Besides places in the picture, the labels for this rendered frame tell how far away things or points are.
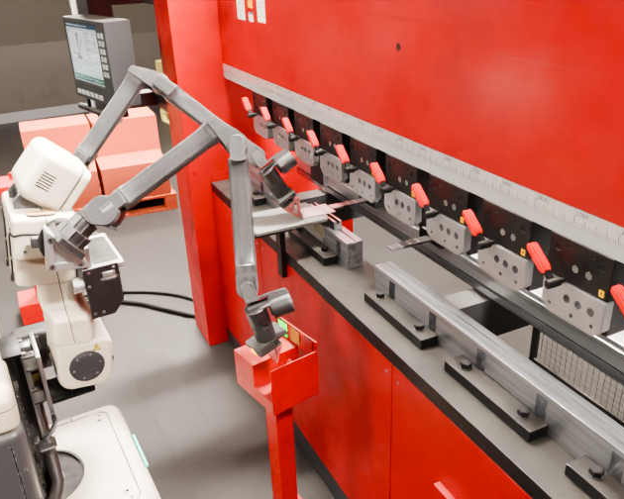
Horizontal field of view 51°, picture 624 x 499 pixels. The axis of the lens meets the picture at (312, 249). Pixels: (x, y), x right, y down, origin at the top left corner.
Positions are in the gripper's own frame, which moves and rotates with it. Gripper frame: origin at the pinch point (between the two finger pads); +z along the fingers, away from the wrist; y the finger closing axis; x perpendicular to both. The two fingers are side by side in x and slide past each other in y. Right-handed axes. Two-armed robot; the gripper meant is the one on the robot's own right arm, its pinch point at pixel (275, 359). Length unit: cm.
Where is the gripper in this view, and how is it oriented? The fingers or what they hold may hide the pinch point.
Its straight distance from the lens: 184.5
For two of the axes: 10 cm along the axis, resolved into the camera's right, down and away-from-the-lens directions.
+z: 2.5, 8.0, 5.4
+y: 7.6, -5.1, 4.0
